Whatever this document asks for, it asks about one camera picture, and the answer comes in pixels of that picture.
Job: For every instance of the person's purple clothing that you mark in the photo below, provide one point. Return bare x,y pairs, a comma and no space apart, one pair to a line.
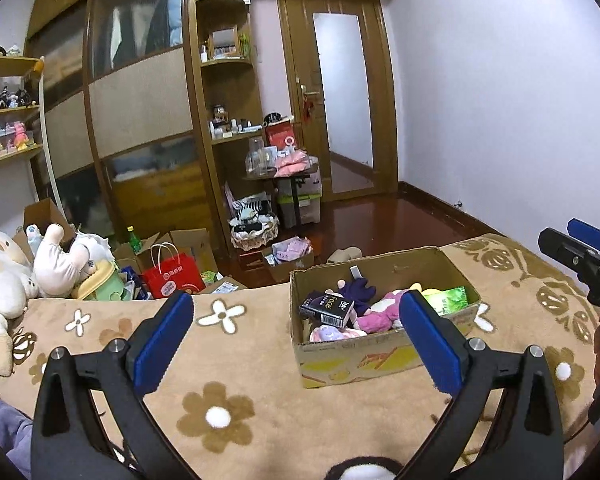
0,425

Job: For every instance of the green and yellow toy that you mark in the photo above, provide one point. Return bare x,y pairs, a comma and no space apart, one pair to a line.
100,282

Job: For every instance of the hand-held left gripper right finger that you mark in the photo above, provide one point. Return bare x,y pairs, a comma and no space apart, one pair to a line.
430,345

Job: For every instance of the green bottle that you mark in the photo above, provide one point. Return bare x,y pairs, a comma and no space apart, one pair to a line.
134,240

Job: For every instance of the beige slippers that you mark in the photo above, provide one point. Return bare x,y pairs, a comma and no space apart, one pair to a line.
344,255

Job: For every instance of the open cardboard box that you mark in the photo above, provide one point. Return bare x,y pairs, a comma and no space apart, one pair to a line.
190,242

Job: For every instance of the black tissue pack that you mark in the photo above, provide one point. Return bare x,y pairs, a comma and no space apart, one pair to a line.
327,307

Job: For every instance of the wooden door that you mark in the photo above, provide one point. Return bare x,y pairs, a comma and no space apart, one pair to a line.
340,85

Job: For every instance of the red paper bag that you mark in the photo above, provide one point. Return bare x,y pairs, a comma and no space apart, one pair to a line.
172,275

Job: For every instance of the tan floral blanket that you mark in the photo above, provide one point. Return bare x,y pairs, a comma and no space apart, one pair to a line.
255,370

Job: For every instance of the clear plastic containers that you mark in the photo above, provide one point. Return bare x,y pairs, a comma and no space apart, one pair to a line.
260,157

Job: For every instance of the small cardboard box pink items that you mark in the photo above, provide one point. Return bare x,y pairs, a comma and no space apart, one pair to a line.
287,255

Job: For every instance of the pink plush toy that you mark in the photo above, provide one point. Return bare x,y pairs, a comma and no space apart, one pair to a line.
380,317

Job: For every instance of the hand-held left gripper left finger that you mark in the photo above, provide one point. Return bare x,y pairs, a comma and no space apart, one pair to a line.
160,345

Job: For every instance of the wicker basket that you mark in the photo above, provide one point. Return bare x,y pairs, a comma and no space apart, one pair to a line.
252,232

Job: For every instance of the white fluffy plush doll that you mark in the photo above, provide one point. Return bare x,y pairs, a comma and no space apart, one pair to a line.
92,252

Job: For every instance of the yellow plush toy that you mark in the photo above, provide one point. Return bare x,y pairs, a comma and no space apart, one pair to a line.
425,291

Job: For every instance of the red box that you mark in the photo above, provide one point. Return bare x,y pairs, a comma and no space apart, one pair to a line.
280,135

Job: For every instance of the plain cardboard box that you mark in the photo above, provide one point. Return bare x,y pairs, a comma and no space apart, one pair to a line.
40,215

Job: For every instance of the plastic storage box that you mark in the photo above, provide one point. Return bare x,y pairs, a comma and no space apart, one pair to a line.
307,205

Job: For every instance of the printed cardboard box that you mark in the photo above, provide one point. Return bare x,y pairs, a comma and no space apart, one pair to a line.
380,360

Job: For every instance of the large white cat plush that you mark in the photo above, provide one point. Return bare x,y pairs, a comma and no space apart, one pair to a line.
0,270

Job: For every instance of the bagged purple soft toy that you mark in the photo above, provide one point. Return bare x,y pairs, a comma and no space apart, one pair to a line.
327,334

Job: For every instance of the small folding table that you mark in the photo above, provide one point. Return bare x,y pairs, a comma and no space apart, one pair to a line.
292,180

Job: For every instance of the green tissue pack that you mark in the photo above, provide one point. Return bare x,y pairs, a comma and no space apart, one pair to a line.
450,301

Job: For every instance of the white long-limbed plush toy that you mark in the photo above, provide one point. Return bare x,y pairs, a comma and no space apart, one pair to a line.
55,265

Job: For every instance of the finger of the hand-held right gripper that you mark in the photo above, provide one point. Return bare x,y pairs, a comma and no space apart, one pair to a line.
587,232
565,250

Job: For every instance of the pink cloths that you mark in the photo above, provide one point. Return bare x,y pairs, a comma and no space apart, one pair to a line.
292,162

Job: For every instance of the wall shelf with figurines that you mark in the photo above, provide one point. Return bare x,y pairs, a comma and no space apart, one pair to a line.
10,110

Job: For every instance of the wooden corner shelf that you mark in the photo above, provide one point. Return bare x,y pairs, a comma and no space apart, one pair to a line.
225,85

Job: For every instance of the wooden wardrobe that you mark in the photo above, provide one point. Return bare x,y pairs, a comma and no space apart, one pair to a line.
140,85

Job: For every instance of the purple plush doll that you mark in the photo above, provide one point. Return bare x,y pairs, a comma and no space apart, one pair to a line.
357,292

